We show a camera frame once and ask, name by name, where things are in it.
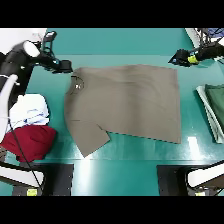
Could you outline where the black cable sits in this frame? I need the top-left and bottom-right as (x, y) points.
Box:
(6, 116), (45, 196)

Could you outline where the brown T-shirt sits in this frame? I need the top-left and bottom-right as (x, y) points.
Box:
(63, 63), (183, 159)

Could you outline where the white garment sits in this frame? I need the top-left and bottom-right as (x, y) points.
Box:
(7, 93), (51, 130)

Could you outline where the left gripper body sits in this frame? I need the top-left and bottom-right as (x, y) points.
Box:
(51, 58), (74, 75)

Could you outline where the red garment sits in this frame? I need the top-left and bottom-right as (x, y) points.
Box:
(0, 124), (58, 164)

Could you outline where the pale grey garment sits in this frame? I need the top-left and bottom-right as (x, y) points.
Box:
(195, 84), (224, 145)

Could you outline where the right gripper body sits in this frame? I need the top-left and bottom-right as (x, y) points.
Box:
(167, 48), (195, 68)

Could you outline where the green garment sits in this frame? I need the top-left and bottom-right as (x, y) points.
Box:
(203, 83), (224, 135)

